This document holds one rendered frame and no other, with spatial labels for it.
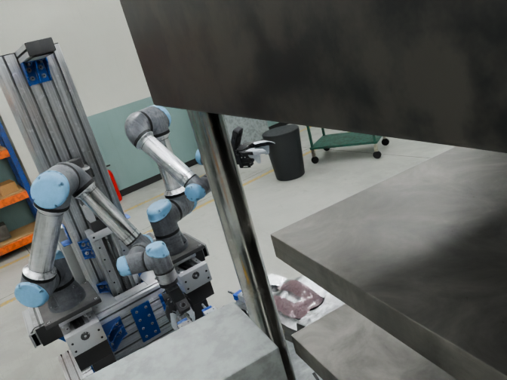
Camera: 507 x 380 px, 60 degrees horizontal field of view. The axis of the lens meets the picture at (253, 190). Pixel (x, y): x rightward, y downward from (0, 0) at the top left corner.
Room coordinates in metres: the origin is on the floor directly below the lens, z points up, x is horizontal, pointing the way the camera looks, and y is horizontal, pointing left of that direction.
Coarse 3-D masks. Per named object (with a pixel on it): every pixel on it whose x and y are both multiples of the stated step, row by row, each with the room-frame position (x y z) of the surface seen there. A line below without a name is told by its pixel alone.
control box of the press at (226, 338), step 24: (216, 312) 0.63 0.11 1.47; (240, 312) 0.62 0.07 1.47; (168, 336) 0.60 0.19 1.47; (192, 336) 0.59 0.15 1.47; (216, 336) 0.57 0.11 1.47; (240, 336) 0.55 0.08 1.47; (264, 336) 0.54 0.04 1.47; (120, 360) 0.57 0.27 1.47; (144, 360) 0.56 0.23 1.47; (168, 360) 0.54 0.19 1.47; (192, 360) 0.53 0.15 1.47; (216, 360) 0.52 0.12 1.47; (240, 360) 0.50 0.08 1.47; (264, 360) 0.50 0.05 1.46
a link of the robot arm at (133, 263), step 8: (136, 248) 1.53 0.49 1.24; (144, 248) 1.55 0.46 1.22; (128, 256) 1.47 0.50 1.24; (136, 256) 1.46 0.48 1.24; (120, 264) 1.45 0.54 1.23; (128, 264) 1.45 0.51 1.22; (136, 264) 1.44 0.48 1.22; (144, 264) 1.44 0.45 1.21; (120, 272) 1.45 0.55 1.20; (128, 272) 1.44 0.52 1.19; (136, 272) 1.45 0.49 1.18
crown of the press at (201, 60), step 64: (128, 0) 0.75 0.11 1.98; (192, 0) 0.51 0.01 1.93; (256, 0) 0.38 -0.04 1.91; (320, 0) 0.30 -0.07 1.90; (384, 0) 0.25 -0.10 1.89; (448, 0) 0.21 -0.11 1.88; (192, 64) 0.56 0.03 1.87; (256, 64) 0.41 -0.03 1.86; (320, 64) 0.32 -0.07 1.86; (384, 64) 0.26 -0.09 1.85; (448, 64) 0.22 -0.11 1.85; (384, 128) 0.27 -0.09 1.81; (448, 128) 0.22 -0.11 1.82
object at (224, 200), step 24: (192, 120) 0.76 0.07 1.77; (216, 120) 0.76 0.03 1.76; (216, 144) 0.75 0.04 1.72; (216, 168) 0.75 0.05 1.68; (216, 192) 0.76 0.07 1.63; (240, 192) 0.76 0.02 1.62; (240, 216) 0.75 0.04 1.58; (240, 240) 0.75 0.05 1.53; (240, 264) 0.76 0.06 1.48; (264, 264) 0.78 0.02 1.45; (264, 288) 0.76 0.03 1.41; (264, 312) 0.75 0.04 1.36; (288, 360) 0.76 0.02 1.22
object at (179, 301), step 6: (168, 288) 1.45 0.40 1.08; (174, 288) 1.45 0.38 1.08; (168, 294) 1.44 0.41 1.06; (174, 294) 1.43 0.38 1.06; (180, 294) 1.43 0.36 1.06; (174, 300) 1.41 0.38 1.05; (180, 300) 1.41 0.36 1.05; (186, 300) 1.41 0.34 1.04; (180, 306) 1.38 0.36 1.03; (186, 306) 1.38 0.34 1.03; (180, 312) 1.37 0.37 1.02
